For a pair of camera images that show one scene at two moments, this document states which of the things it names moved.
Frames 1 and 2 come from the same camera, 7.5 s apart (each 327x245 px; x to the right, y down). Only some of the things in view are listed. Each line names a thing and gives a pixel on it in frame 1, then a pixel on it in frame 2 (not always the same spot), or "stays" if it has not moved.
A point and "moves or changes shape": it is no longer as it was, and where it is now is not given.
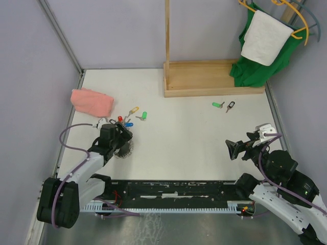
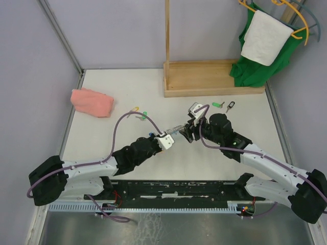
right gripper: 239,146 → 188,130
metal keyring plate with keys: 127,149 moves or changes shape
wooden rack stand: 197,78 stays
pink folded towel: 92,102 stays
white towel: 265,38 stays
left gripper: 124,136 → 159,148
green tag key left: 144,116 stays
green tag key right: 218,105 stays
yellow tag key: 133,111 stays
